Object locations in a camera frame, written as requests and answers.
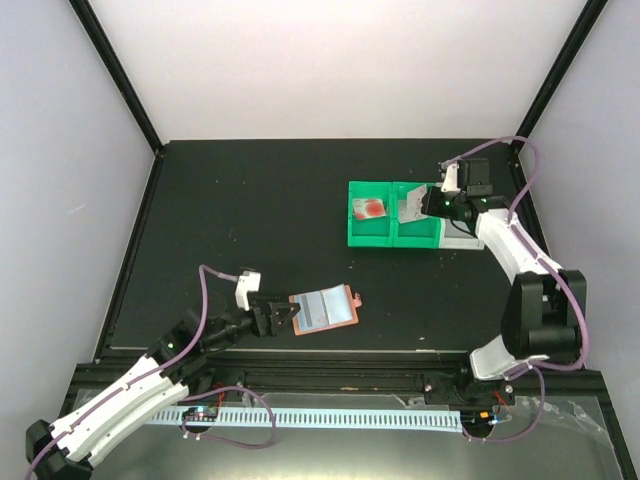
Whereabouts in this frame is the magnetic stripe card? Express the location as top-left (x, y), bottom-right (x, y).
top-left (294, 291), bottom-right (329, 333)
top-left (398, 200), bottom-right (428, 224)

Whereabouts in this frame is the white slotted cable duct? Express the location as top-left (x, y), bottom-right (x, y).
top-left (147, 406), bottom-right (462, 433)

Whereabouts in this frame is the white flower card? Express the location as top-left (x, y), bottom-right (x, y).
top-left (406, 184), bottom-right (426, 209)

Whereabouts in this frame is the left black frame post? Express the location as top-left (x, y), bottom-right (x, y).
top-left (68, 0), bottom-right (164, 155)

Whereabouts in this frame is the brown leather card holder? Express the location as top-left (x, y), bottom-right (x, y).
top-left (293, 284), bottom-right (362, 336)

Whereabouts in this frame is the middle green bin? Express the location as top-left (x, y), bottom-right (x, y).
top-left (389, 182), bottom-right (441, 249)

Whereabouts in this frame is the right circuit board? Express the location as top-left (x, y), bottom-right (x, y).
top-left (460, 411), bottom-right (506, 427)

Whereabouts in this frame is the left circuit board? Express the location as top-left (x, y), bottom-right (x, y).
top-left (182, 406), bottom-right (218, 423)

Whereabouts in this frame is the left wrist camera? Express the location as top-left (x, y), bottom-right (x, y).
top-left (234, 270), bottom-right (261, 311)

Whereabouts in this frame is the black frame post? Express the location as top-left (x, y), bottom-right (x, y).
top-left (68, 0), bottom-right (164, 155)
top-left (516, 0), bottom-right (608, 137)

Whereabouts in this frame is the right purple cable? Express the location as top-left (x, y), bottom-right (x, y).
top-left (442, 135), bottom-right (592, 444)

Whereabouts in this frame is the red circle card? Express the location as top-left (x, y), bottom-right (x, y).
top-left (351, 198), bottom-right (387, 221)

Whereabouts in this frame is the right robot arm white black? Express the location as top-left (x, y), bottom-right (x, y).
top-left (421, 157), bottom-right (589, 403)

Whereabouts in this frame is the black aluminium rail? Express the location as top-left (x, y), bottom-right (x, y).
top-left (74, 349), bottom-right (606, 401)

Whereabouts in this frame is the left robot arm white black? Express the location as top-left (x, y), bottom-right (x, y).
top-left (25, 293), bottom-right (300, 479)

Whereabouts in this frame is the right black frame post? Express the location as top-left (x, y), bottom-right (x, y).
top-left (516, 0), bottom-right (608, 137)

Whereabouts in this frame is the green bin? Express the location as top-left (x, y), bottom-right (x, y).
top-left (389, 182), bottom-right (441, 249)
top-left (347, 181), bottom-right (393, 248)

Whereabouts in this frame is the left green bin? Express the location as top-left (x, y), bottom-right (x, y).
top-left (347, 181), bottom-right (393, 248)

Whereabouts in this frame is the white bin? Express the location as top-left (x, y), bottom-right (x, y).
top-left (438, 219), bottom-right (485, 251)

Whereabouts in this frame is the circuit board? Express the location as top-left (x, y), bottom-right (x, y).
top-left (182, 406), bottom-right (218, 423)
top-left (460, 411), bottom-right (506, 427)

